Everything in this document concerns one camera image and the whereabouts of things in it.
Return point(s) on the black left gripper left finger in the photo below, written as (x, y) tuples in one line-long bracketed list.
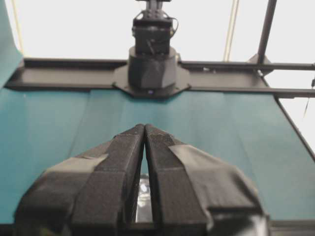
[(86, 195)]

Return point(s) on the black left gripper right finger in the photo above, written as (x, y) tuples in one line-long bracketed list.
[(196, 194)]

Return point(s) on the silver zip bag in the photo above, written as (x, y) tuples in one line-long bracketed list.
[(144, 204)]

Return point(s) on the yellow vertical pole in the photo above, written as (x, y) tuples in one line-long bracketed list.
[(231, 28)]

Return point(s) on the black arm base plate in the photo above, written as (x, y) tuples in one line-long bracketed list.
[(151, 83)]

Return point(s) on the black horizontal frame rail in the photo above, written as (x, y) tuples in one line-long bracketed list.
[(88, 74)]

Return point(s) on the black vertical frame post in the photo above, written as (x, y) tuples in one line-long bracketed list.
[(270, 11)]

